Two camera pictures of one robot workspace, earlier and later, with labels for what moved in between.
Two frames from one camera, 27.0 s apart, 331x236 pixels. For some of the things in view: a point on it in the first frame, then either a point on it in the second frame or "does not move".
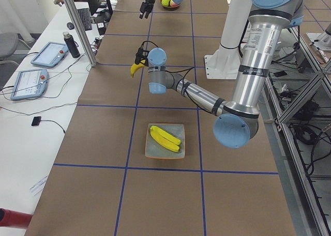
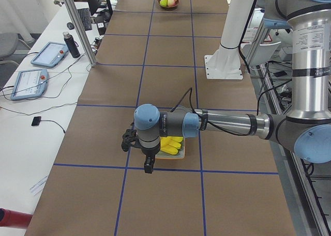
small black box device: (36, 121) does not move
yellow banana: (135, 66) → (169, 150)
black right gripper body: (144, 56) → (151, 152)
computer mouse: (70, 26) does not move
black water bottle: (71, 44) does not move
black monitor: (98, 0) does not move
